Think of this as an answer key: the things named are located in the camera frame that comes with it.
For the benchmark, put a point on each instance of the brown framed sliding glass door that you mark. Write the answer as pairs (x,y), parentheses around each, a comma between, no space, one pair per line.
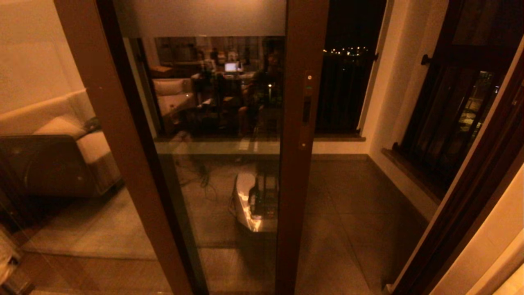
(303,196)

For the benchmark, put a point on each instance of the black metal balcony railing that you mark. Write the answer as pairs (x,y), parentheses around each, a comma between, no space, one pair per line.
(344,94)

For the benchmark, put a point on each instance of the brown framed fixed glass door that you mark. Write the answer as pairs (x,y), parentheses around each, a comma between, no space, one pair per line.
(123,143)

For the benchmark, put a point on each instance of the stone window sill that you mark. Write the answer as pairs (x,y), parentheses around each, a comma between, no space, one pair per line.
(409,176)

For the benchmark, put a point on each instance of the black metal window grille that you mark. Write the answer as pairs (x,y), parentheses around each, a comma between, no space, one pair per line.
(426,59)

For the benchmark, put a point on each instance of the dark framed window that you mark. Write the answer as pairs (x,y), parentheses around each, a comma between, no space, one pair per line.
(470,24)

